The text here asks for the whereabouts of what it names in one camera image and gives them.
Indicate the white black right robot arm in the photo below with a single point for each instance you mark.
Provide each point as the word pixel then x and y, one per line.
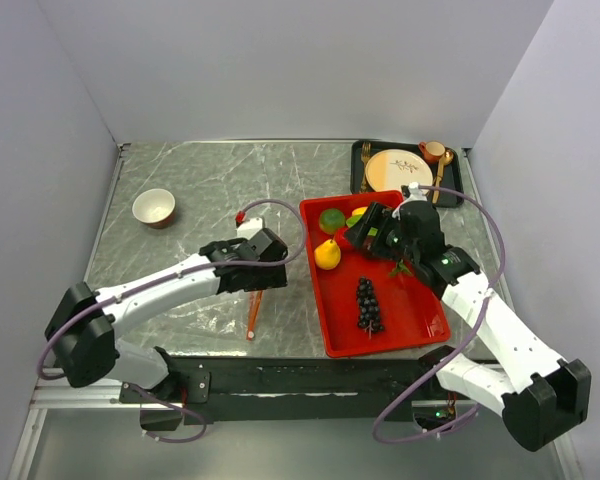
pixel 537 393

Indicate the yellow pear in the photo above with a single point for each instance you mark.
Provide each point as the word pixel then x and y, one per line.
pixel 327 255

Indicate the clear zip bag orange zipper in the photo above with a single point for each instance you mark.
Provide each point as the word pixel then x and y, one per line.
pixel 224 316

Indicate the cream orange plate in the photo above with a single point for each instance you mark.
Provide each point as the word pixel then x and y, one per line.
pixel 393 168

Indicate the gold spoon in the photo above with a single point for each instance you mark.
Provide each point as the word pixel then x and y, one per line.
pixel 443 161

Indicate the black grape bunch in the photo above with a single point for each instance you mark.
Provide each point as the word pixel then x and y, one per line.
pixel 369 312

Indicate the orange cup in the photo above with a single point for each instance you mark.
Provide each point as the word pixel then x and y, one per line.
pixel 431 151

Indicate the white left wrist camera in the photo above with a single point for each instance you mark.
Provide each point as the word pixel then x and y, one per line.
pixel 247 227

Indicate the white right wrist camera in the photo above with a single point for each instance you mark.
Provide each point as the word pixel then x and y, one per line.
pixel 413 192

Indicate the white radish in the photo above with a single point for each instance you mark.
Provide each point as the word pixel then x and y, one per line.
pixel 401 268

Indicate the red plastic tray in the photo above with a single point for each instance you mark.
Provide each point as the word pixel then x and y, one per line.
pixel 411 314

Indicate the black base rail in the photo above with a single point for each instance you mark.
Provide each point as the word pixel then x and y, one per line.
pixel 219 389

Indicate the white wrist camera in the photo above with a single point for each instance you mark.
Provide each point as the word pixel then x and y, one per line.
pixel 413 192
pixel 247 227

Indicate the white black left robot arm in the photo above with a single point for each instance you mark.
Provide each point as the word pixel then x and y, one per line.
pixel 87 329

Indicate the green leaf vegetable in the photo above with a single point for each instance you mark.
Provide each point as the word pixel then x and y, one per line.
pixel 353 220

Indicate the green orange fruit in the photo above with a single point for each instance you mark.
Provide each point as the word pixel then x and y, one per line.
pixel 331 220

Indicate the white brown bowl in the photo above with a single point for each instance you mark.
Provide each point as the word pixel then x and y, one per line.
pixel 155 208

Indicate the red apple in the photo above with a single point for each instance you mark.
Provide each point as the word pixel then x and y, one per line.
pixel 341 241

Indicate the gold fork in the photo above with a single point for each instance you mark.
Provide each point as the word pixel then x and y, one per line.
pixel 365 157

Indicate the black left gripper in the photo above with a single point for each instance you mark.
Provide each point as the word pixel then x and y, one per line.
pixel 272 277

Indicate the yellow mango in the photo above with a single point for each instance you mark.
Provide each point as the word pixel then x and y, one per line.
pixel 358 211

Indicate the black serving tray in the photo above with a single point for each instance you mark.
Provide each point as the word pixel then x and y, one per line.
pixel 452 174

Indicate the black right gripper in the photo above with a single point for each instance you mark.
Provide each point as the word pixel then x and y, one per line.
pixel 375 216

